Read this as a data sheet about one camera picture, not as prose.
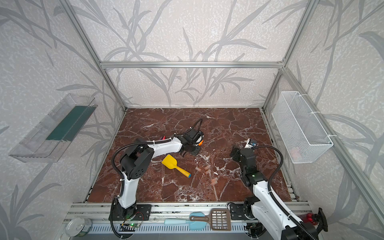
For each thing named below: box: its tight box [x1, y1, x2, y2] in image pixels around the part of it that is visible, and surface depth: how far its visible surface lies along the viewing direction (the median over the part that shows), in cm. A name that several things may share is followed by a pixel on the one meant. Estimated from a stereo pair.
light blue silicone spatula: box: [163, 212, 208, 231], surface depth 72 cm
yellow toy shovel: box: [161, 154, 192, 178], surface depth 92 cm
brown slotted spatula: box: [189, 208, 232, 231], surface depth 73 cm
